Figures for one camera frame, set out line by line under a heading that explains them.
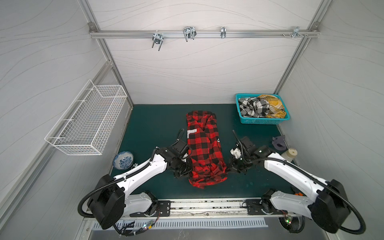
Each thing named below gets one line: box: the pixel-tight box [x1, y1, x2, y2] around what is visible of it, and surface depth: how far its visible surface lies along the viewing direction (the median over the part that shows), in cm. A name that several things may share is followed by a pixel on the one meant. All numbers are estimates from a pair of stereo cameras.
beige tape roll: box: [280, 148, 298, 163], surface depth 85 cm
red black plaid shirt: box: [186, 110, 228, 189], surface depth 95 cm
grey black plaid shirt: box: [238, 97, 270, 118], surface depth 109 cm
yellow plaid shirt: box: [257, 94, 286, 119], surface depth 107 cm
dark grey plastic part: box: [271, 135, 287, 151], surface depth 98 cm
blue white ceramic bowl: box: [113, 151, 134, 170], surface depth 90 cm
